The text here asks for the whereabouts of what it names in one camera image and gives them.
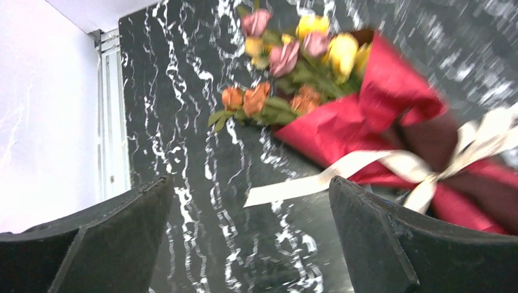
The red wrapping paper sheet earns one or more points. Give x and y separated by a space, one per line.
396 109

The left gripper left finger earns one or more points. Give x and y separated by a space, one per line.
109 247

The beige ribbon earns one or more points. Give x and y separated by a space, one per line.
495 134

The pink fake flower bunch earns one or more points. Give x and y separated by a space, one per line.
281 101

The aluminium rail frame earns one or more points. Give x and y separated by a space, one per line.
113 160

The yellow fake flower bunch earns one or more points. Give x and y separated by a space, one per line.
310 48

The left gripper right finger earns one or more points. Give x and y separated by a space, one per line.
389 248

